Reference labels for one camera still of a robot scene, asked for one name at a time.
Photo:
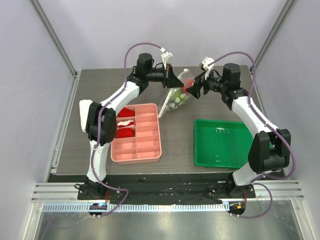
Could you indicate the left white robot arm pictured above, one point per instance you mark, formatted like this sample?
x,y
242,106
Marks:
x,y
98,120

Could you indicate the left aluminium frame post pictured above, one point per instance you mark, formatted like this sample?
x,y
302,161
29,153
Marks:
x,y
53,36

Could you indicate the right aluminium frame post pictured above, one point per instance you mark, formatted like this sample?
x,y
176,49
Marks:
x,y
283,14

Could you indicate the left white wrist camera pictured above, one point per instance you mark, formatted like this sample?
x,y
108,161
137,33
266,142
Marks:
x,y
165,57

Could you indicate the white slotted cable duct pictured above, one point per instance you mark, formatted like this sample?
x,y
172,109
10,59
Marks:
x,y
95,207

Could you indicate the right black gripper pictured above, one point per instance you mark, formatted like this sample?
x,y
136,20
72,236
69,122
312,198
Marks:
x,y
203,84

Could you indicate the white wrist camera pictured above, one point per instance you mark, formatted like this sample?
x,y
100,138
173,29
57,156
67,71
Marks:
x,y
207,63
165,57

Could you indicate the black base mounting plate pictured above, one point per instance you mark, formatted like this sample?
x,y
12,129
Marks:
x,y
118,181

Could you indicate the green fake apple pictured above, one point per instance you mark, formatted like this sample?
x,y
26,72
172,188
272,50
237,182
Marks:
x,y
178,97

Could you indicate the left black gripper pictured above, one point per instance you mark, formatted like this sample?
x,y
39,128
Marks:
x,y
170,80

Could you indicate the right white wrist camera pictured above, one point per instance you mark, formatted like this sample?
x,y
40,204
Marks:
x,y
207,63

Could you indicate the red fabric item top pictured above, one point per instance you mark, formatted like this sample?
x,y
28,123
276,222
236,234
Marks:
x,y
126,112

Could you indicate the red fake apple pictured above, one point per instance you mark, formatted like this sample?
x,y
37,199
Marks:
x,y
188,82

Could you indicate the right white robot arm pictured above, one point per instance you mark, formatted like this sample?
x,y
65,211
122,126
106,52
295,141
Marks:
x,y
269,151

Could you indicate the red fabric item bottom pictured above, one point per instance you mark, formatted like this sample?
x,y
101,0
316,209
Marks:
x,y
125,133

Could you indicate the white crumpled cloth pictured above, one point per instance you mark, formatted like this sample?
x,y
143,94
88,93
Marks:
x,y
84,106

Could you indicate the clear polka dot zip bag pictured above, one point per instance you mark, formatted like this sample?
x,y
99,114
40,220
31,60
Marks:
x,y
164,105

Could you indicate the pink divided organizer tray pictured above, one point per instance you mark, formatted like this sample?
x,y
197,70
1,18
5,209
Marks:
x,y
145,146

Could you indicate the green plastic tray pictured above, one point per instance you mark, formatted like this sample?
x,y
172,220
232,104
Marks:
x,y
221,144

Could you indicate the aluminium frame post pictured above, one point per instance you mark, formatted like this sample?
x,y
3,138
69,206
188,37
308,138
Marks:
x,y
53,36
283,14

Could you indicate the red white fabric item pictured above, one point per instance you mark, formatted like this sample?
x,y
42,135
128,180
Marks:
x,y
126,123

